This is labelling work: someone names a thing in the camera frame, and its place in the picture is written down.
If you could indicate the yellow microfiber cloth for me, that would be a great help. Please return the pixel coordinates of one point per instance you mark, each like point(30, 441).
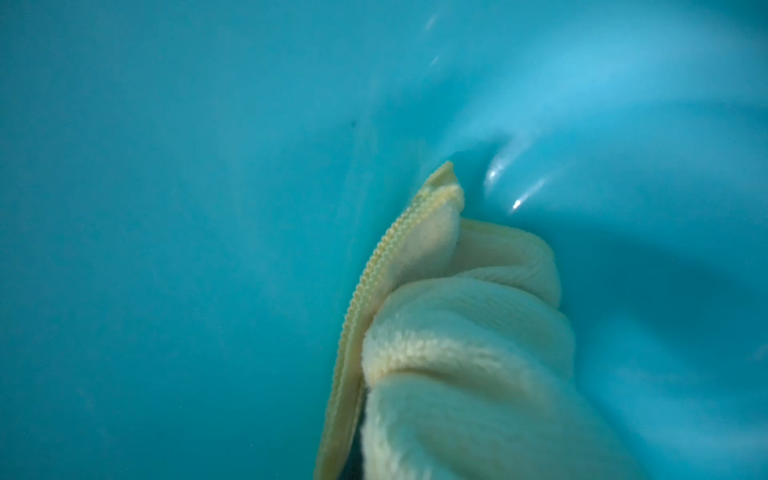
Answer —
point(455, 361)

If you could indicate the teal plastic bucket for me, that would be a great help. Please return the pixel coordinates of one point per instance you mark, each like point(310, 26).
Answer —
point(190, 191)

